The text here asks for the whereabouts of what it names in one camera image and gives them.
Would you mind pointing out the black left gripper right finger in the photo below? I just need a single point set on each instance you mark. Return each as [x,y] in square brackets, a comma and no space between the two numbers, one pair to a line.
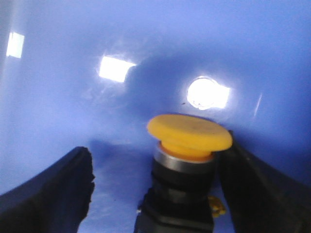
[261,199]

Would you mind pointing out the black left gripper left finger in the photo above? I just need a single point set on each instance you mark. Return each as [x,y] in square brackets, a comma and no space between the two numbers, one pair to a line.
[54,201]

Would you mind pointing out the yellow mushroom push button switch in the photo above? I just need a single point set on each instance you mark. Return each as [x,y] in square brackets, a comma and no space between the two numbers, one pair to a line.
[182,174]

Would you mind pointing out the blue plastic tray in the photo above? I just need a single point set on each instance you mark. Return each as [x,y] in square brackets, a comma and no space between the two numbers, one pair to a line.
[92,73]

